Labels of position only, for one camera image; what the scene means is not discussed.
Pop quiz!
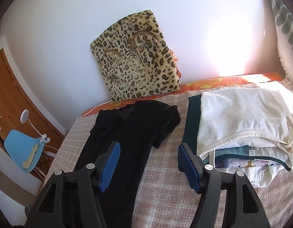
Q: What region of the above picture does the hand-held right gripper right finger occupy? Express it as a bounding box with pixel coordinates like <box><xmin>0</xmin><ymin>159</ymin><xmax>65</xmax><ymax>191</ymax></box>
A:
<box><xmin>178</xmin><ymin>142</ymin><xmax>272</xmax><ymax>228</ymax></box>

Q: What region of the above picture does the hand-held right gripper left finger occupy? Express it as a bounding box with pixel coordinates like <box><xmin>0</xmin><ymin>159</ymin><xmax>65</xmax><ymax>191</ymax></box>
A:
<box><xmin>24</xmin><ymin>142</ymin><xmax>121</xmax><ymax>228</ymax></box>

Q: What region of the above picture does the black shirt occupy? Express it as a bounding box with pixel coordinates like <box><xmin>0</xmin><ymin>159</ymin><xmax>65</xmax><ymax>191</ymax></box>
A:
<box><xmin>75</xmin><ymin>100</ymin><xmax>181</xmax><ymax>228</ymax></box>

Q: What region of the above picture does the pink plaid blanket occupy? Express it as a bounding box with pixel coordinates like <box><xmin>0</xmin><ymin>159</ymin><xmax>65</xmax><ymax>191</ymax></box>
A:
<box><xmin>43</xmin><ymin>77</ymin><xmax>293</xmax><ymax>228</ymax></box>

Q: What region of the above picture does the dark green folded garment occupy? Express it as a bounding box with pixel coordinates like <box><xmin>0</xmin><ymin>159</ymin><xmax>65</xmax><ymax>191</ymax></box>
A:
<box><xmin>182</xmin><ymin>94</ymin><xmax>205</xmax><ymax>158</ymax></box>

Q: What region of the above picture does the teal garment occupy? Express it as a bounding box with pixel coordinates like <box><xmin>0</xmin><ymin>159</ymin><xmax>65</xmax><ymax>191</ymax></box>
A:
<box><xmin>214</xmin><ymin>145</ymin><xmax>250</xmax><ymax>158</ymax></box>

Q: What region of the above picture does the floral print garment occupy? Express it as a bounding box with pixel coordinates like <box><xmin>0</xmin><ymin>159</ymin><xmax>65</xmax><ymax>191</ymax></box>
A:
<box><xmin>215</xmin><ymin>158</ymin><xmax>283</xmax><ymax>169</ymax></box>

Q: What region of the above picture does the white shirt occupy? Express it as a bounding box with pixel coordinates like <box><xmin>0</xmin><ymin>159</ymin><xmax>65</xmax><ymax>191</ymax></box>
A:
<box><xmin>201</xmin><ymin>145</ymin><xmax>293</xmax><ymax>188</ymax></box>

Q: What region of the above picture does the beige cloth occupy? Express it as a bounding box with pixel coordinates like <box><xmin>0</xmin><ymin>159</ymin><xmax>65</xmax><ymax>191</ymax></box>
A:
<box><xmin>22</xmin><ymin>144</ymin><xmax>40</xmax><ymax>169</ymax></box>

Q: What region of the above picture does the orange floral bedsheet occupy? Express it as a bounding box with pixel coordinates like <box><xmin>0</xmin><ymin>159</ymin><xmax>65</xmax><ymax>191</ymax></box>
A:
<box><xmin>80</xmin><ymin>72</ymin><xmax>286</xmax><ymax>117</ymax></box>

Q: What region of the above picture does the light blue chair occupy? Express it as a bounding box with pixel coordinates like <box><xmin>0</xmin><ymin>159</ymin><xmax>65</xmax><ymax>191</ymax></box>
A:
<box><xmin>4</xmin><ymin>129</ymin><xmax>54</xmax><ymax>178</ymax></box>

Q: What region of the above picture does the white clip lamp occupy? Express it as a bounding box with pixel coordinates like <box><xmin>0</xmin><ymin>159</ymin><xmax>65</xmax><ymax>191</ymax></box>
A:
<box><xmin>20</xmin><ymin>109</ymin><xmax>52</xmax><ymax>146</ymax></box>

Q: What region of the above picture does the leopard print cushion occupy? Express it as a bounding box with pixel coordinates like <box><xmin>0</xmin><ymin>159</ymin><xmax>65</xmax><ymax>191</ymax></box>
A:
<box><xmin>90</xmin><ymin>9</ymin><xmax>182</xmax><ymax>103</ymax></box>

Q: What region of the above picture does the wooden door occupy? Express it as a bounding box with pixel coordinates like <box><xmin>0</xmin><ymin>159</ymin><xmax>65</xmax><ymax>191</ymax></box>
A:
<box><xmin>0</xmin><ymin>48</ymin><xmax>66</xmax><ymax>181</ymax></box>

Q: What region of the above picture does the green patterned fringed pillow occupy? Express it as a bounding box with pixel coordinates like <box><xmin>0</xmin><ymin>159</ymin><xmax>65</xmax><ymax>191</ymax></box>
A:
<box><xmin>263</xmin><ymin>0</ymin><xmax>293</xmax><ymax>81</ymax></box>

